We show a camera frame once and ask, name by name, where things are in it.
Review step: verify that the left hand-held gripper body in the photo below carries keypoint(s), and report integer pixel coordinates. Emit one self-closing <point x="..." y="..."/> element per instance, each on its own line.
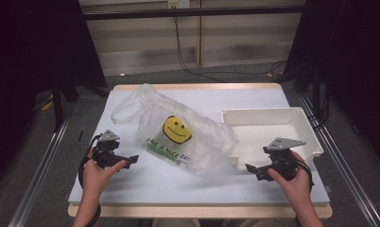
<point x="104" y="151"/>

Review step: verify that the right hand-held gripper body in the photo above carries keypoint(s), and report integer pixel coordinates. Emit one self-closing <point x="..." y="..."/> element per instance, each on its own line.
<point x="282" y="160"/>

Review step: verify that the clear plastic smiley bag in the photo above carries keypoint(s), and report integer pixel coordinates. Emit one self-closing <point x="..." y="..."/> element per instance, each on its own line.
<point x="207" y="135"/>

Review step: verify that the person's left hand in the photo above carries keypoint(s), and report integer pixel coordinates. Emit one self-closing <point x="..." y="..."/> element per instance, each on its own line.
<point x="95" y="178"/>

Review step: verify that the person's right hand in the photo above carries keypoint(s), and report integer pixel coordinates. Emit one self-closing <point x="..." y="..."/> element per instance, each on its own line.
<point x="298" y="189"/>

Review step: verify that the white plastic bin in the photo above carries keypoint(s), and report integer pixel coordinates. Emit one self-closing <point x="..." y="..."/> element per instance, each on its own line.
<point x="270" y="132"/>

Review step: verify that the person's right leg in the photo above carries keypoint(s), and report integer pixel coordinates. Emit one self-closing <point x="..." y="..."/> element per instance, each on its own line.
<point x="267" y="223"/>

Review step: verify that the person's leg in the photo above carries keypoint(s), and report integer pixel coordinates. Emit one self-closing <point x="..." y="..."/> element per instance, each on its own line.
<point x="267" y="223"/>
<point x="169" y="223"/>

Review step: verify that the black stand legs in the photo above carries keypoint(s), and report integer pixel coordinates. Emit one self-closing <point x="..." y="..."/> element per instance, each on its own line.
<point x="57" y="104"/>

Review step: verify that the small yellow object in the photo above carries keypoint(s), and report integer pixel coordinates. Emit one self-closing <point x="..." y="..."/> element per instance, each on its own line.
<point x="47" y="106"/>

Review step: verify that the person's left leg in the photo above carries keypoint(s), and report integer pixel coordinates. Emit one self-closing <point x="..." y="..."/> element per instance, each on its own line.
<point x="169" y="223"/>

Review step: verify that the wooden table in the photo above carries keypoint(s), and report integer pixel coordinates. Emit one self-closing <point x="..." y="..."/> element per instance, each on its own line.
<point x="194" y="212"/>

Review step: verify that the black curtain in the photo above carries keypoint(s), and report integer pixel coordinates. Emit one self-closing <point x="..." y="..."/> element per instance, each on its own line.
<point x="27" y="63"/>
<point x="358" y="63"/>

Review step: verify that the black horizontal bar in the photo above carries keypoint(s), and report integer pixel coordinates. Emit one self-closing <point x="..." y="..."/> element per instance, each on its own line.
<point x="191" y="12"/>

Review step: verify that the metal floor rail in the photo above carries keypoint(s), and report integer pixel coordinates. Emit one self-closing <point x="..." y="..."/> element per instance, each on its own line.
<point x="345" y="170"/>
<point x="41" y="167"/>

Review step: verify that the white wall outlet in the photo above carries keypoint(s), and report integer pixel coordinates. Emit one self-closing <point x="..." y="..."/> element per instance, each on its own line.
<point x="178" y="3"/>

